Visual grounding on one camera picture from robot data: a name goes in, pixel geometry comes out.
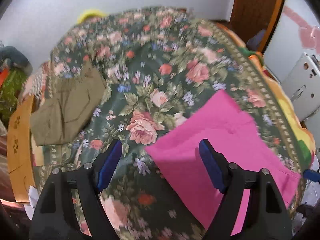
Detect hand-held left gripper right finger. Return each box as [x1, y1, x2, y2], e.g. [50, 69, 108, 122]
[199, 139, 293, 240]

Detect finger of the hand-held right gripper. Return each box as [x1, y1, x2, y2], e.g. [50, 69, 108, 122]
[302, 169, 320, 183]

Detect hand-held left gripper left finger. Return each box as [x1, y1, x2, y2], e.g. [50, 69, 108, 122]
[29, 139, 123, 240]

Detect pink pants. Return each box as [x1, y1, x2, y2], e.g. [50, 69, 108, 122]
[145, 89, 302, 234]

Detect olive green pants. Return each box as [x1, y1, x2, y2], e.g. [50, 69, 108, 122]
[30, 61, 108, 147]

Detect colourful fleece blanket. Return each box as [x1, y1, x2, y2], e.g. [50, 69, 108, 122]
[217, 22, 317, 170]

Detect white tissue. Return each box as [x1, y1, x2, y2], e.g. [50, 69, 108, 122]
[27, 185, 39, 218]

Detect floral blanket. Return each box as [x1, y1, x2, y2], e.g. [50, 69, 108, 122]
[32, 6, 308, 240]

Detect striped cloth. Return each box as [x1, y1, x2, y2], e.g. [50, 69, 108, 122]
[22, 61, 54, 100]

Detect dark cloth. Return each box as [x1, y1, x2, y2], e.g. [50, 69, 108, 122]
[247, 29, 267, 51]

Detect white sliding wardrobe door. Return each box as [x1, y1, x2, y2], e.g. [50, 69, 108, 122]
[262, 0, 320, 83]

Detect yellow foam tube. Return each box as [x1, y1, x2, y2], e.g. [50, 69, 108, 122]
[77, 9, 108, 23]

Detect wooden door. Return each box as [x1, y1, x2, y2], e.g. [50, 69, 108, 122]
[229, 0, 287, 53]

